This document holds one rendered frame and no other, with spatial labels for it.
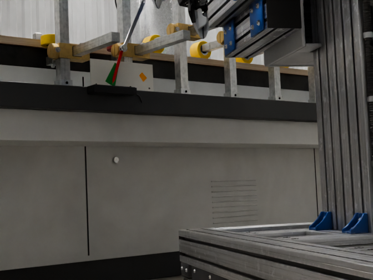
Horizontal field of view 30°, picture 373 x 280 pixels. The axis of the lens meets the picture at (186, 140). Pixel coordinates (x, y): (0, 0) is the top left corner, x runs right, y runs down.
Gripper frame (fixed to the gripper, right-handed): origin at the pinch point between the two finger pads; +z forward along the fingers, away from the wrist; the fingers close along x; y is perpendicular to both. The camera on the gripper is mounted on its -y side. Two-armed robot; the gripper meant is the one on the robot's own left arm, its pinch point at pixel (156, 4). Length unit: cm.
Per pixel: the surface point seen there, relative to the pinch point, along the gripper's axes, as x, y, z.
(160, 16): 331, 241, -105
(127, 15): 6.1, -8.5, 3.6
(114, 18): 774, 465, -234
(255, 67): 28, 74, 12
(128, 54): 5.4, -9.1, 17.7
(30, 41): 26.3, -36.6, 11.6
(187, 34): -22.4, -4.0, 16.1
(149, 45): -3.5, -6.2, 16.0
